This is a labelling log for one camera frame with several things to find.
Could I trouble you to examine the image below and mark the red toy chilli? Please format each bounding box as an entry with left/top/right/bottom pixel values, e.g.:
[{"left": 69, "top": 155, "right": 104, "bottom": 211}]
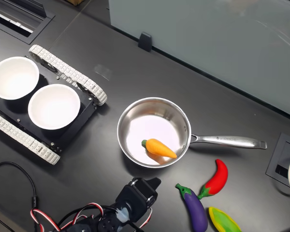
[{"left": 197, "top": 159, "right": 229, "bottom": 200}]

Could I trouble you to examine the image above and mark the pale grey putty lump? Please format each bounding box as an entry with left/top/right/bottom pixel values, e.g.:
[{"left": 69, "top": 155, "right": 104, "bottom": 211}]
[{"left": 116, "top": 206, "right": 131, "bottom": 224}]

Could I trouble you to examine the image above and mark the orange toy carrot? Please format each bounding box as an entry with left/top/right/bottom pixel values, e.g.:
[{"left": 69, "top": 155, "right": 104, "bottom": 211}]
[{"left": 141, "top": 138, "right": 178, "bottom": 159}]

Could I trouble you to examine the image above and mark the purple toy aubergine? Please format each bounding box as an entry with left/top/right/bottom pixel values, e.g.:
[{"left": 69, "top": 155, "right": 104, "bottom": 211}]
[{"left": 175, "top": 183, "right": 208, "bottom": 232}]

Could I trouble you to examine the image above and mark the yellow green toy corn cob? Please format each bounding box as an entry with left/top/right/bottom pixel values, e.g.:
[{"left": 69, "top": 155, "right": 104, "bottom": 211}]
[{"left": 208, "top": 206, "right": 242, "bottom": 232}]

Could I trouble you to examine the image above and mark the clear tape piece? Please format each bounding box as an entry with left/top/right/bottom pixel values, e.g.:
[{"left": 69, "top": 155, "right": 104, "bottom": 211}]
[{"left": 94, "top": 64, "right": 112, "bottom": 82}]

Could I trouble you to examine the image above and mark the white bowl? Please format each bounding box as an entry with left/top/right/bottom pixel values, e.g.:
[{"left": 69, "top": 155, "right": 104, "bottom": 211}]
[
  {"left": 28, "top": 84, "right": 81, "bottom": 131},
  {"left": 0, "top": 56, "right": 41, "bottom": 100}
]

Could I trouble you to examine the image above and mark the tracked vehicle with white tracks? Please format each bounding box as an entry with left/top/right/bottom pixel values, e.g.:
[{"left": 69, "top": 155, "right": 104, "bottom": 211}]
[{"left": 0, "top": 44, "right": 108, "bottom": 166}]

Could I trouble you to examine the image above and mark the frosted glass desk partition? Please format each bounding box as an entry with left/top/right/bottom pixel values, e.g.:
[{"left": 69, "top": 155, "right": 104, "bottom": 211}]
[{"left": 108, "top": 0, "right": 290, "bottom": 120}]

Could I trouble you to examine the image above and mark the red white black servo wire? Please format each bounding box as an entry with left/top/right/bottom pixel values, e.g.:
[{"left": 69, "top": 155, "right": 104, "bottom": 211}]
[
  {"left": 139, "top": 207, "right": 153, "bottom": 229},
  {"left": 30, "top": 202, "right": 104, "bottom": 232}
]

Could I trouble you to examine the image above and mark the steel pan with long handle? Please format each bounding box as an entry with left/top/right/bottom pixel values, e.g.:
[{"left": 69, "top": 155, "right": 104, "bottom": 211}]
[{"left": 116, "top": 97, "right": 268, "bottom": 169}]

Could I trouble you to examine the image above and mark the long black cable with ferrite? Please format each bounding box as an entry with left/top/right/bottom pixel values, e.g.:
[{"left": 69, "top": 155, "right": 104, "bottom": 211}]
[{"left": 0, "top": 161, "right": 39, "bottom": 232}]

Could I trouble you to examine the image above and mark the black table cable hatch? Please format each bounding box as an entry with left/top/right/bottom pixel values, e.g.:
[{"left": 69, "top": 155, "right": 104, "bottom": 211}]
[
  {"left": 0, "top": 0, "right": 56, "bottom": 45},
  {"left": 265, "top": 132, "right": 290, "bottom": 191}
]

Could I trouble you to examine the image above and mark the black partition bracket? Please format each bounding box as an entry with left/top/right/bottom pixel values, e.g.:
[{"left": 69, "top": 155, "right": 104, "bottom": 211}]
[{"left": 138, "top": 31, "right": 152, "bottom": 53}]

